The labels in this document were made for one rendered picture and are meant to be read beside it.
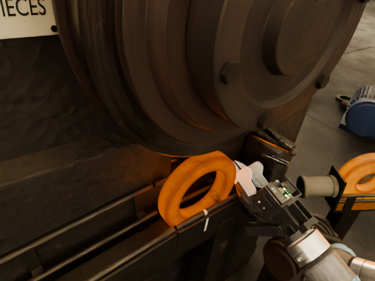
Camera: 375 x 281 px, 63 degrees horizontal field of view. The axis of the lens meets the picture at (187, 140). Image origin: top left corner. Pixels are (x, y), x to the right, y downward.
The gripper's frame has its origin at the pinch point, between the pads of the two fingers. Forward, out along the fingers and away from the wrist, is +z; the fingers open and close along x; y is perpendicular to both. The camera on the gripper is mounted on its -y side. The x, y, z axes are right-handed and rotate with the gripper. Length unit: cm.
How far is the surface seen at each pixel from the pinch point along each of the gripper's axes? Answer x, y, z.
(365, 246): -93, -65, -44
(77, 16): 36, 36, 7
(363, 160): -28.7, 6.9, -15.0
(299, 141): -144, -88, 27
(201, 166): 14.6, 9.1, -0.3
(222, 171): 8.4, 5.6, -1.6
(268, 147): -7.4, 5.1, -0.7
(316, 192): -19.7, -3.3, -14.3
